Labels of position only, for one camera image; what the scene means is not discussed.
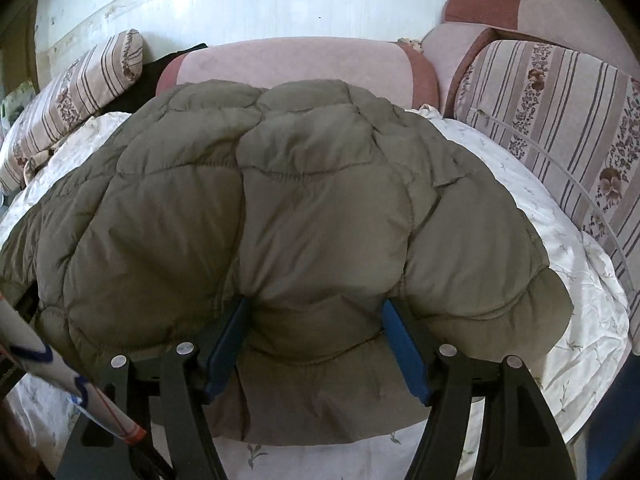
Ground olive quilted hooded jacket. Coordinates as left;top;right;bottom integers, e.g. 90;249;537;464
1;80;573;445

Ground white leaf print bedsheet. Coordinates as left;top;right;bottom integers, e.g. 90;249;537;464
4;106;630;479

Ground white blue patterned sleeve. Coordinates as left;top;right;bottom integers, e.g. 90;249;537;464
1;297;146;445

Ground black garment behind bolster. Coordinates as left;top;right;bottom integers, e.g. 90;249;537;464
101;42;207;114

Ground striped floral cushion right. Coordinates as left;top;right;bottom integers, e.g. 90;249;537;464
452;40;639;341

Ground striped floral cushion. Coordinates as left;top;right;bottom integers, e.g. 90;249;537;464
452;40;639;341
1;29;143;195

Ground striped floral cushion left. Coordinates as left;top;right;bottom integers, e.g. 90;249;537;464
1;29;143;195

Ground leaf print blanket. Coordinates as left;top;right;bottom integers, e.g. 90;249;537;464
1;79;37;131

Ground pink bolster cushion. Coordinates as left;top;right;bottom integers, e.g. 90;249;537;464
155;37;440;110

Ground pink sofa backrest cushion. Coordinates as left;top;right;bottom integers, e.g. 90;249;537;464
421;0;639;116

